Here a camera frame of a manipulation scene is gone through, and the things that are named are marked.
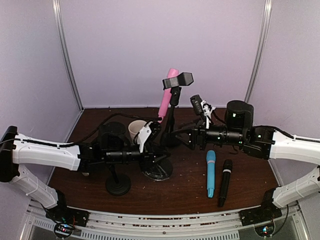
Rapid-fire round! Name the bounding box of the white ceramic mug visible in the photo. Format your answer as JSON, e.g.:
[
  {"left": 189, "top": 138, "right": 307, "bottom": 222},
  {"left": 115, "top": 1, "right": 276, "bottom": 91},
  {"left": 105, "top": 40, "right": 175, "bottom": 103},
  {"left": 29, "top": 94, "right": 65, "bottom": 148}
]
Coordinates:
[{"left": 128, "top": 120, "right": 147, "bottom": 145}]

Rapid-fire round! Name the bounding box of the aluminium frame post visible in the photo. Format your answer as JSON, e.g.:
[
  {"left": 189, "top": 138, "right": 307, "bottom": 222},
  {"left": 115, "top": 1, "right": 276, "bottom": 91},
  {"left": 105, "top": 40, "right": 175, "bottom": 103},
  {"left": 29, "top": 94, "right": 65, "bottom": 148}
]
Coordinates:
[
  {"left": 244, "top": 0, "right": 273, "bottom": 104},
  {"left": 52, "top": 0, "right": 84, "bottom": 111}
]

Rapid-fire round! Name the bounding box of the black microphone stand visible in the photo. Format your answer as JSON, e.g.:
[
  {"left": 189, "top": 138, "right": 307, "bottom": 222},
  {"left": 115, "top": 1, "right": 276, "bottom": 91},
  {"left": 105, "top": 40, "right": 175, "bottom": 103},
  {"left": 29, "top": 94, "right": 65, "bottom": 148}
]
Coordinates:
[
  {"left": 160, "top": 107, "right": 181, "bottom": 148},
  {"left": 105, "top": 164, "right": 132, "bottom": 196}
]

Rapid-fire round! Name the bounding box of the blue toy microphone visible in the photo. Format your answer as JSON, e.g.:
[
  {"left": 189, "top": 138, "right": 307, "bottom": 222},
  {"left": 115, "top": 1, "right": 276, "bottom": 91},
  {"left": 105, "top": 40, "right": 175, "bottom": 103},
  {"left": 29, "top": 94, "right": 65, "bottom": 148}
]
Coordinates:
[{"left": 206, "top": 150, "right": 216, "bottom": 198}]

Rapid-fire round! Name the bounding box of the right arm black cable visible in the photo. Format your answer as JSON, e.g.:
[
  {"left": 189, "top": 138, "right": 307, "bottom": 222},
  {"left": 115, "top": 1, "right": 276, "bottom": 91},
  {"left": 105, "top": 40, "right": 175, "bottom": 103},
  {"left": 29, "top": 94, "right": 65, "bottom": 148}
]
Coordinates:
[{"left": 212, "top": 112, "right": 320, "bottom": 144}]

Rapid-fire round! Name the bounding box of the black toy microphone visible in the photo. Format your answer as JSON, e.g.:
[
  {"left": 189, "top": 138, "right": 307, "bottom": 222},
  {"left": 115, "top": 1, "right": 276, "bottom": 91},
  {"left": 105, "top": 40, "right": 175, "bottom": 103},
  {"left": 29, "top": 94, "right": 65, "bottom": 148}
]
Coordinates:
[{"left": 218, "top": 159, "right": 233, "bottom": 208}]

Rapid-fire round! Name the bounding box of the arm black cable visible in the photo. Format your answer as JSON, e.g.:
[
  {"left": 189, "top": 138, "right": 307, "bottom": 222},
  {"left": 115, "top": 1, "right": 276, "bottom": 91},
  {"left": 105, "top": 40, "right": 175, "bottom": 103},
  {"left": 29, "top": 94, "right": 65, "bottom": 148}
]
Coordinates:
[
  {"left": 212, "top": 112, "right": 320, "bottom": 144},
  {"left": 0, "top": 112, "right": 161, "bottom": 151}
]

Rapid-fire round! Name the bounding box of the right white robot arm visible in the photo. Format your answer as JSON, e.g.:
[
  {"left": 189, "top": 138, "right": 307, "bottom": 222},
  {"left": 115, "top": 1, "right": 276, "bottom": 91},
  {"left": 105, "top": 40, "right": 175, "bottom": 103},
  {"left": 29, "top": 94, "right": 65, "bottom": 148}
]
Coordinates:
[{"left": 172, "top": 100, "right": 320, "bottom": 209}]

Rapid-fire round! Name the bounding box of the taped base microphone stand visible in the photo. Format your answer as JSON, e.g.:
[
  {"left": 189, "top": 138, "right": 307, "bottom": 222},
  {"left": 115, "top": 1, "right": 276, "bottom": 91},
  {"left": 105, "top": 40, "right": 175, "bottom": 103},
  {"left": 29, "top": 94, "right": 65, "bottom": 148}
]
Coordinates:
[{"left": 141, "top": 72, "right": 194, "bottom": 181}]

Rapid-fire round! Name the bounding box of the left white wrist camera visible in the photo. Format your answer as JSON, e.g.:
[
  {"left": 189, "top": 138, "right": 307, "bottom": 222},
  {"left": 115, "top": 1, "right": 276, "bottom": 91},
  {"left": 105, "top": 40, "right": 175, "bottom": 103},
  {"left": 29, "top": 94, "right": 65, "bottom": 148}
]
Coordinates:
[{"left": 134, "top": 125, "right": 152, "bottom": 153}]

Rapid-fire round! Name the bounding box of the front aluminium rail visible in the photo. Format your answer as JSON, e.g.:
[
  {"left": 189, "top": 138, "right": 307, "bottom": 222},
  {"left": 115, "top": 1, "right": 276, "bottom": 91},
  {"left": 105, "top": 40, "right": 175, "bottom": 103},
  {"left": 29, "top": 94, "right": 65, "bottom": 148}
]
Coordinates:
[{"left": 24, "top": 199, "right": 311, "bottom": 240}]

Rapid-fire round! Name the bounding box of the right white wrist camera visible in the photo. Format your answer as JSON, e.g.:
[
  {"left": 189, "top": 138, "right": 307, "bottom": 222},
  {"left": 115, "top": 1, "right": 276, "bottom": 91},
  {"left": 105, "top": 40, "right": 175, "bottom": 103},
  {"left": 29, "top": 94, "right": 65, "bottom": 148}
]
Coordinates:
[{"left": 200, "top": 100, "right": 216, "bottom": 129}]

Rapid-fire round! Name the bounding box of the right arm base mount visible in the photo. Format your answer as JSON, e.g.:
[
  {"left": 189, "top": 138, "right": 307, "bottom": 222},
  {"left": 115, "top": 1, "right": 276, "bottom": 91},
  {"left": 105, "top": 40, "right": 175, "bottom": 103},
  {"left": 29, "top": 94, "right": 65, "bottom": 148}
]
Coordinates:
[{"left": 239, "top": 188, "right": 289, "bottom": 239}]

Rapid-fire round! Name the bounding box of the left aluminium frame post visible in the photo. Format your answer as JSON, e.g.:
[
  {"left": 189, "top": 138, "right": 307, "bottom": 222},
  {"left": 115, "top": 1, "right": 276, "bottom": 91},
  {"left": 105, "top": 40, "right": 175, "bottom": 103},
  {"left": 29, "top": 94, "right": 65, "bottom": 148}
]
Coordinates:
[{"left": 52, "top": 0, "right": 84, "bottom": 111}]

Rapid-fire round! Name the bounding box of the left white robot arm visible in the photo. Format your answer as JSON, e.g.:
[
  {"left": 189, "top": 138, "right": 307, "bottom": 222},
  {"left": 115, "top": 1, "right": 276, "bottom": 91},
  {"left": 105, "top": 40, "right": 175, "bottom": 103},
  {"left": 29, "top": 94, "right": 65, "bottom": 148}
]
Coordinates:
[{"left": 0, "top": 121, "right": 173, "bottom": 220}]

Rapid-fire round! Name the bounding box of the yellow inside cup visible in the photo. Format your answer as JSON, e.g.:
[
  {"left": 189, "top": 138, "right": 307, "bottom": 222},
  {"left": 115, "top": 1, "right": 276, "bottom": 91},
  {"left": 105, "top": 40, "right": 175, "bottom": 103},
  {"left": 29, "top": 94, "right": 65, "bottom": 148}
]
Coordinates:
[{"left": 81, "top": 172, "right": 90, "bottom": 177}]

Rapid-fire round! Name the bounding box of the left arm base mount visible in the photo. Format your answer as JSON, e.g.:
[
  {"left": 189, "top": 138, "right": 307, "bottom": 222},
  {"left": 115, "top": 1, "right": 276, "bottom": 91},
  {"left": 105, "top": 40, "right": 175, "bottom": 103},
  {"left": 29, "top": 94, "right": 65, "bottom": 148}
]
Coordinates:
[{"left": 43, "top": 190, "right": 90, "bottom": 240}]

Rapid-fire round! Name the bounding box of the pink toy microphone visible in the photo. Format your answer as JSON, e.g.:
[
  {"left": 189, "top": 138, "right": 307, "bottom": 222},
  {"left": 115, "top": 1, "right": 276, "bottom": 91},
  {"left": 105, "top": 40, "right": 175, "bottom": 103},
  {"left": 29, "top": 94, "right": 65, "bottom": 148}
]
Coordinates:
[{"left": 158, "top": 68, "right": 179, "bottom": 124}]

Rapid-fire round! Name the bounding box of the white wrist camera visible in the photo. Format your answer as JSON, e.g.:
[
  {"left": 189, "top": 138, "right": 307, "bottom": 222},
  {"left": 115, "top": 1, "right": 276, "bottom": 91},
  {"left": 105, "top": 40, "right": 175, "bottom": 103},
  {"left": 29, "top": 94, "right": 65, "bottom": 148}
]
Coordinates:
[
  {"left": 200, "top": 100, "right": 216, "bottom": 129},
  {"left": 134, "top": 125, "right": 152, "bottom": 153}
]

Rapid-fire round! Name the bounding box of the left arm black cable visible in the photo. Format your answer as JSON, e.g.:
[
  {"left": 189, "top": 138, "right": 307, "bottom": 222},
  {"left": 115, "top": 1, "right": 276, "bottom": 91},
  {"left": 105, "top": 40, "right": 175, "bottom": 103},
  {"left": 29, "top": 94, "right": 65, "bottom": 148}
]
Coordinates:
[{"left": 0, "top": 112, "right": 161, "bottom": 151}]

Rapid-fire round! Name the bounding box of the right aluminium frame post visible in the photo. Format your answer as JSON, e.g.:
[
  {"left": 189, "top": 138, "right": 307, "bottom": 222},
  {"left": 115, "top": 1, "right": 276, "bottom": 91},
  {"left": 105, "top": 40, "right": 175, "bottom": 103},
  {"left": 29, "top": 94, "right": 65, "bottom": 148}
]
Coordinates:
[{"left": 244, "top": 0, "right": 273, "bottom": 104}]

